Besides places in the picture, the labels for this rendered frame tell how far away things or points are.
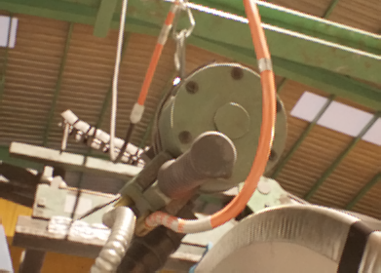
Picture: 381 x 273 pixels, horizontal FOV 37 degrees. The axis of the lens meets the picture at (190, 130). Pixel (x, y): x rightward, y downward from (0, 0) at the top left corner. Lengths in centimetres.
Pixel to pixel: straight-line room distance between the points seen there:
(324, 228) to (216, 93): 20
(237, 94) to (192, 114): 6
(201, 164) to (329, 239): 18
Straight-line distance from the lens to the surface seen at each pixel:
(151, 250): 77
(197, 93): 68
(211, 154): 50
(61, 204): 166
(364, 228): 56
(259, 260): 76
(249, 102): 70
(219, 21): 361
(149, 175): 66
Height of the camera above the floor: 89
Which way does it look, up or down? 41 degrees up
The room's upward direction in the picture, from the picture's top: straight up
